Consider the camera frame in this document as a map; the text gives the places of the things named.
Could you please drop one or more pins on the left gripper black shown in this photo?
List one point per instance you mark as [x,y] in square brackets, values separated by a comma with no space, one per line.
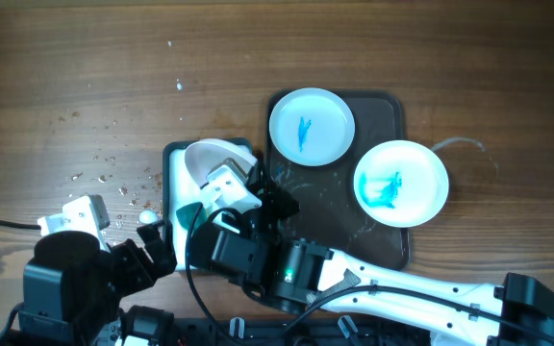
[142,270]

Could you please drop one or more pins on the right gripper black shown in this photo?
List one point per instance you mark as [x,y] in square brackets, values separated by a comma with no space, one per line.
[264,211]

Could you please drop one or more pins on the green yellow sponge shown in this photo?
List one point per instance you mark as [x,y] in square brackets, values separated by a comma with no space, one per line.
[191,216]

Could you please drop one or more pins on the white plate blue smear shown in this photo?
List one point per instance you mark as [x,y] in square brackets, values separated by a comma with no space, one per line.
[401,184]

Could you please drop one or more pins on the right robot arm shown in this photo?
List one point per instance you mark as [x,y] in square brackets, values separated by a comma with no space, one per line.
[301,277]

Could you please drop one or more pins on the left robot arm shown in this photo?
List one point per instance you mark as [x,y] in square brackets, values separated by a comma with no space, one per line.
[72,290]

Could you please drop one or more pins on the brown plastic tray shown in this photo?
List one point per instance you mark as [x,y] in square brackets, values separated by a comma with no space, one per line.
[329,213]

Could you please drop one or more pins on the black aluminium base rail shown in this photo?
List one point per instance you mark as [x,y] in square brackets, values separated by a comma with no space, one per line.
[321,332]

